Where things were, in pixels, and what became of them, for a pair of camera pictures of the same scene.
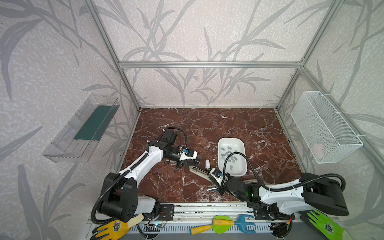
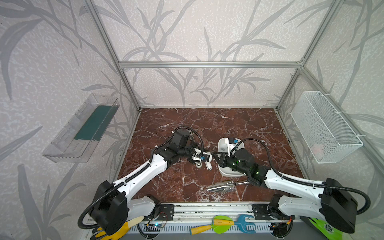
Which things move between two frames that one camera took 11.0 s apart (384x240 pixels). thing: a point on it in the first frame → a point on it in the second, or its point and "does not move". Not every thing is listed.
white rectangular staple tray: (235, 164) does not move
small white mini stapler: (207, 165) does not move
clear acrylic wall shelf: (83, 130) does not move
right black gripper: (221, 183) → (221, 160)
